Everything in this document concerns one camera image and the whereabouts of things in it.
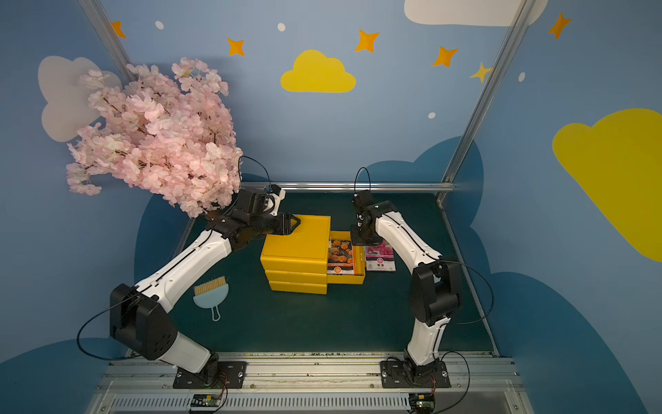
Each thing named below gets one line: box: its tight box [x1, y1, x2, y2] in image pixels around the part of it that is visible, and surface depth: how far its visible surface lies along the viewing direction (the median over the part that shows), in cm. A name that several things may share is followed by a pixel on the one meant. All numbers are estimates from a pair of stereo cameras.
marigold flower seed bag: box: [327, 238, 355, 276], surface depth 92 cm
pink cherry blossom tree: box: [66, 56, 244, 219], surface depth 64 cm
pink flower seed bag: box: [365, 240, 397, 272], surface depth 101 cm
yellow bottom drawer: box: [268, 280, 328, 295], surface depth 87 cm
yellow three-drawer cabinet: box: [260, 214, 332, 295], surface depth 81 cm
